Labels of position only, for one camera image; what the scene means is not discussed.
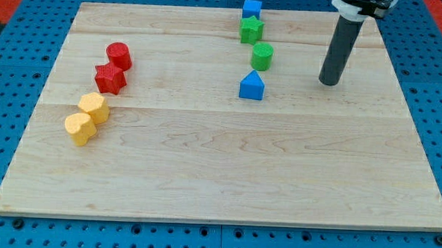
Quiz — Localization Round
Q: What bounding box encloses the white black robot arm flange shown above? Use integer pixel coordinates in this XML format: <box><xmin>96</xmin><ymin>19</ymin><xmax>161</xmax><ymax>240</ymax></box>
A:
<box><xmin>331</xmin><ymin>0</ymin><xmax>399</xmax><ymax>22</ymax></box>

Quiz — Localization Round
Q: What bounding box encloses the blue triangle block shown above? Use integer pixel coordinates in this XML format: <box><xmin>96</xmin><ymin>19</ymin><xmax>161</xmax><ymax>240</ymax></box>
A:
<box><xmin>239</xmin><ymin>70</ymin><xmax>264</xmax><ymax>100</ymax></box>

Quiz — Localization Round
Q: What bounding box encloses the light wooden board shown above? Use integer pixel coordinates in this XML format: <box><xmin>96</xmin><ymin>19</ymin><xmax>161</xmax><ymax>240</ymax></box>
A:
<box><xmin>0</xmin><ymin>2</ymin><xmax>442</xmax><ymax>232</ymax></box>

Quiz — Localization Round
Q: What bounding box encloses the green cylinder block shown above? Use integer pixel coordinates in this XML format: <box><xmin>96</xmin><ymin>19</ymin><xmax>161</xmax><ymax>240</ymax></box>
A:
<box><xmin>250</xmin><ymin>43</ymin><xmax>274</xmax><ymax>71</ymax></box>

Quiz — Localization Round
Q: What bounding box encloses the green star block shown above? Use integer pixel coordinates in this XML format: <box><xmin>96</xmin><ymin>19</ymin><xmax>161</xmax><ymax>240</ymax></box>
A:
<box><xmin>239</xmin><ymin>16</ymin><xmax>264</xmax><ymax>45</ymax></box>

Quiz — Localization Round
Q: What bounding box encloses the blue cube block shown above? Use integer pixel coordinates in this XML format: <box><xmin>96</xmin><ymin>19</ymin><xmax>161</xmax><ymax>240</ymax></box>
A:
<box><xmin>241</xmin><ymin>0</ymin><xmax>262</xmax><ymax>19</ymax></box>

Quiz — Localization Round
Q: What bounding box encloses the red star block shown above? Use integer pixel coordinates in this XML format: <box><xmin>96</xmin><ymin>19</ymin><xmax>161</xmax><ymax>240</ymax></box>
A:
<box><xmin>94</xmin><ymin>62</ymin><xmax>126</xmax><ymax>95</ymax></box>

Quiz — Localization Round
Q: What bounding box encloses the red cylinder block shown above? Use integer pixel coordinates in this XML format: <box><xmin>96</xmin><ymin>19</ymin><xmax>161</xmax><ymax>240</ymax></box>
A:
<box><xmin>105</xmin><ymin>43</ymin><xmax>132</xmax><ymax>71</ymax></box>

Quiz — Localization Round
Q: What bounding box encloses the yellow hexagon block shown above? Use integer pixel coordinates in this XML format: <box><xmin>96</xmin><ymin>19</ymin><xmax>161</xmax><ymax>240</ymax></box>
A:
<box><xmin>78</xmin><ymin>92</ymin><xmax>110</xmax><ymax>125</ymax></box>

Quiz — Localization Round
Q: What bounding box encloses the yellow heart block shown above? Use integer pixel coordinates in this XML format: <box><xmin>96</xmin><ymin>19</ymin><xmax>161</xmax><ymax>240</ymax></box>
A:
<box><xmin>64</xmin><ymin>113</ymin><xmax>97</xmax><ymax>146</ymax></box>

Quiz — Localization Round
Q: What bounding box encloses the grey cylindrical pointer rod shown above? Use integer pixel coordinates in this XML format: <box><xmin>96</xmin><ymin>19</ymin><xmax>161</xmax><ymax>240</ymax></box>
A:
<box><xmin>319</xmin><ymin>16</ymin><xmax>364</xmax><ymax>86</ymax></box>

